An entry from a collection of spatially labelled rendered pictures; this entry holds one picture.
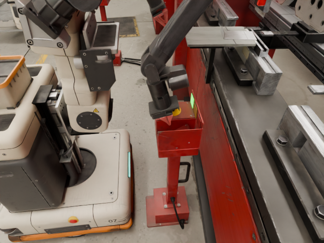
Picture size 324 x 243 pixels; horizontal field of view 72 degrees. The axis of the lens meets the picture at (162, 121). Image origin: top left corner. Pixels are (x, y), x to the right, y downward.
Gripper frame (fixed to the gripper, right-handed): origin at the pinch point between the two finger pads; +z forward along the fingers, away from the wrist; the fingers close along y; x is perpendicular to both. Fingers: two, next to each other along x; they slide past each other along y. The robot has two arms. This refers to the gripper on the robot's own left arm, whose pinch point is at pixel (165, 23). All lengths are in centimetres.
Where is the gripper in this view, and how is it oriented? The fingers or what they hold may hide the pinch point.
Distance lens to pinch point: 111.2
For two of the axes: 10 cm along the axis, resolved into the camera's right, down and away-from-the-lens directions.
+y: -1.1, -6.8, 7.2
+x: -8.9, 4.0, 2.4
